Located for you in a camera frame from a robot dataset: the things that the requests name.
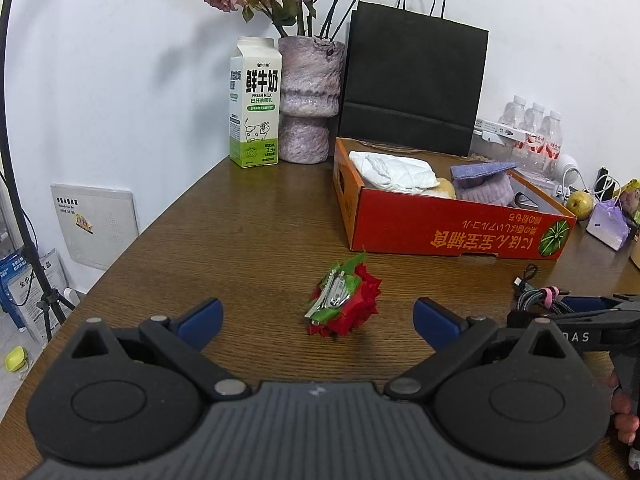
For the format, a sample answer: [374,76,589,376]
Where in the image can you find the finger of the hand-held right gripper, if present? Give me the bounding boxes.
[506,310,626,332]
[564,294,640,316]

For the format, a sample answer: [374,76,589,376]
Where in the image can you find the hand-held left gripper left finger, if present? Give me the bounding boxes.
[73,298,251,402]

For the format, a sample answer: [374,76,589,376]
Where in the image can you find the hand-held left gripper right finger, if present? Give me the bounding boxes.
[385,297,568,402]

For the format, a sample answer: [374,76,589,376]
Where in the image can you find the black cable bundle pink tie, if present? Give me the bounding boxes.
[511,266,576,316]

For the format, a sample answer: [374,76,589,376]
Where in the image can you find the red flower hair clip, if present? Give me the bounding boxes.
[304,252,383,338]

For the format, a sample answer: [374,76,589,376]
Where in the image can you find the red cardboard box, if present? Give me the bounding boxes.
[332,136,577,262]

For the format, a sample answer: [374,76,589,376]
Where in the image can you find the purple fluffy headband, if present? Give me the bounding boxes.
[452,170,515,206]

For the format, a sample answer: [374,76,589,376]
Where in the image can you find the white cloth bag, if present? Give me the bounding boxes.
[348,150,441,192]

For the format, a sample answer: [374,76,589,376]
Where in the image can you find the purple knitted pouch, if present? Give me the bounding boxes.
[450,161,518,182]

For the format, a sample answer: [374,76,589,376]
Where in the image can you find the person's right hand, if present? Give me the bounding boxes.
[609,370,640,446]

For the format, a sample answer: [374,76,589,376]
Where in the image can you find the purple tissue pack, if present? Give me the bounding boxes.
[586,199,632,251]

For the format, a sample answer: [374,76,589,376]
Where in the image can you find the green apple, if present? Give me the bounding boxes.
[566,191,595,221]

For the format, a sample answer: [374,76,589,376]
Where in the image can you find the yellow green packet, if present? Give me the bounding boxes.
[612,179,640,226]

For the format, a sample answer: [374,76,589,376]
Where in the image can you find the white round desk gadget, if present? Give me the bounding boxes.
[552,154,581,196]

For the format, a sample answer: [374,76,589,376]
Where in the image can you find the clear water bottle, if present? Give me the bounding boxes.
[497,95,527,128]
[537,110,564,171]
[520,102,546,133]

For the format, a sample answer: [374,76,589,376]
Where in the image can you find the blue and white bag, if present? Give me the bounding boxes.
[0,249,71,346]

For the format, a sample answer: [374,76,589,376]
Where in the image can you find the yellow-green small case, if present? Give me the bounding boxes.
[4,346,28,372]

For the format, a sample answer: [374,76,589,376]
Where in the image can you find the flat white box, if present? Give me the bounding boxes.
[474,117,538,145]

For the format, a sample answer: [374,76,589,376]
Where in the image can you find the green and white milk carton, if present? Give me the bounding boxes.
[229,36,283,169]

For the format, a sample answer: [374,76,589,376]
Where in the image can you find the black paper bag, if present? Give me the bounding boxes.
[337,0,490,157]

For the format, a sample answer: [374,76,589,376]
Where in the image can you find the black light stand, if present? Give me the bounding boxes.
[0,0,81,343]

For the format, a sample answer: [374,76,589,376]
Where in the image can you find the purple mottled vase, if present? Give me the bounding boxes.
[277,36,347,165]

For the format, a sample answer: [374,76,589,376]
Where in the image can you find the white cables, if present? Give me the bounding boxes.
[560,167,621,201]

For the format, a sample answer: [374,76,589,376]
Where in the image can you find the white wall panel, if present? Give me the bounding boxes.
[50,183,140,272]

